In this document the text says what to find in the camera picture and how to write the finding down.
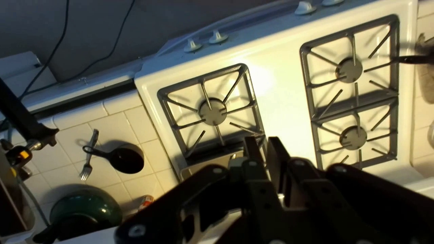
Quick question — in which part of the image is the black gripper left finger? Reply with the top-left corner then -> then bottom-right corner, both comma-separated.
113,135 -> 283,244

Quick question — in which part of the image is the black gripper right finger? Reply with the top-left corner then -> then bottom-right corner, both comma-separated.
265,135 -> 434,244

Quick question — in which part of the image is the red spice bottle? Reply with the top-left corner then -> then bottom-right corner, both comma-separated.
139,194 -> 156,211

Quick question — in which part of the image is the black double burner grate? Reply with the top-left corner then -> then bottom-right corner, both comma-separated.
298,13 -> 401,171
156,62 -> 265,167

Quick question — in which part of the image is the white gas stove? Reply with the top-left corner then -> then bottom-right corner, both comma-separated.
132,0 -> 434,200

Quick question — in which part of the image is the green bowl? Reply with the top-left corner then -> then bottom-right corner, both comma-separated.
31,184 -> 123,244

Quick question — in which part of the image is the metal fork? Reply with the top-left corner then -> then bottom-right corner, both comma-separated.
78,129 -> 100,181

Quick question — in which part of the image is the white stove knob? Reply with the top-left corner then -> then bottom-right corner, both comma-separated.
207,30 -> 229,46
294,0 -> 317,16
183,38 -> 203,53

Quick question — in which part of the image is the metal saucepan with black handle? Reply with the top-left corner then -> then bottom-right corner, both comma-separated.
397,32 -> 434,103

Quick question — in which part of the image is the black power cable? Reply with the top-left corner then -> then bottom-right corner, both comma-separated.
66,0 -> 137,82
17,0 -> 71,99

